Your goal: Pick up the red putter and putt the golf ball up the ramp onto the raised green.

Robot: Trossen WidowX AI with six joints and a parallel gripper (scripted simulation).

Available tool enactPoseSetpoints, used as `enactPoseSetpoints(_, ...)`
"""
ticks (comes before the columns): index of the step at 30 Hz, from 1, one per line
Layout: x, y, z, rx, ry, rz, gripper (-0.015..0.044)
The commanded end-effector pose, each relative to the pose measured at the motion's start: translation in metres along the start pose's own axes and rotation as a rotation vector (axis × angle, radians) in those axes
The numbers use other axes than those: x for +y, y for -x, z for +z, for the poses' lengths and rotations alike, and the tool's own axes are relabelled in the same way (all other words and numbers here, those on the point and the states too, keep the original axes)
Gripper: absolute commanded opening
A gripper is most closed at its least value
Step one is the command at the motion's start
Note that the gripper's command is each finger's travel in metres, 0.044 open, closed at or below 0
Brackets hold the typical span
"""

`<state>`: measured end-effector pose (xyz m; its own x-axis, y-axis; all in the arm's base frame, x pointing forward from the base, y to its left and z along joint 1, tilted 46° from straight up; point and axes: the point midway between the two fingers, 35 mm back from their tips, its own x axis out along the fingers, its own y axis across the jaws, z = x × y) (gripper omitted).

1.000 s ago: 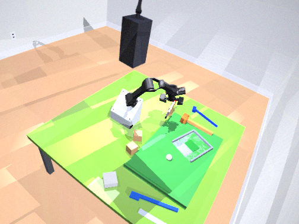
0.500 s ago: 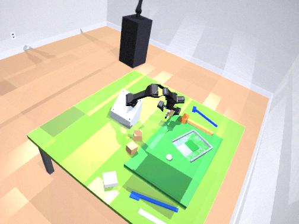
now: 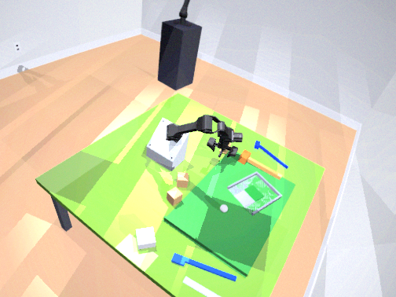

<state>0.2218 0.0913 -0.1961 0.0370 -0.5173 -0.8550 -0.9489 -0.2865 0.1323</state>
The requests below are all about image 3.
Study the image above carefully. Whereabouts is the white flat bar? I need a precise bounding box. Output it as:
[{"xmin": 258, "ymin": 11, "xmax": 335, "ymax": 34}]
[{"xmin": 183, "ymin": 276, "xmax": 220, "ymax": 297}]

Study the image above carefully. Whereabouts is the large green mat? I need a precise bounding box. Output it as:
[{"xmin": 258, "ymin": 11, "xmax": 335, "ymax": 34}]
[{"xmin": 167, "ymin": 152, "xmax": 295, "ymax": 273}]

